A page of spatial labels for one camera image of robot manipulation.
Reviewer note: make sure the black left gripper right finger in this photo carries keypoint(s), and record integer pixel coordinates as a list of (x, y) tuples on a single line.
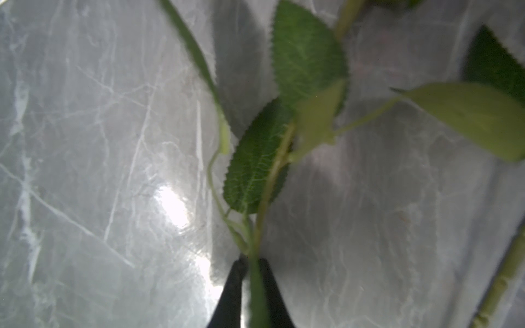
[(278, 313)]

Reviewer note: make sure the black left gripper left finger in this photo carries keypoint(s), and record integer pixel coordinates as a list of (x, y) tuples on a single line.
[(227, 313)]

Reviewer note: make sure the red rose stem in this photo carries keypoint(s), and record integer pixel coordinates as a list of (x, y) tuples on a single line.
[(312, 76), (506, 271)]

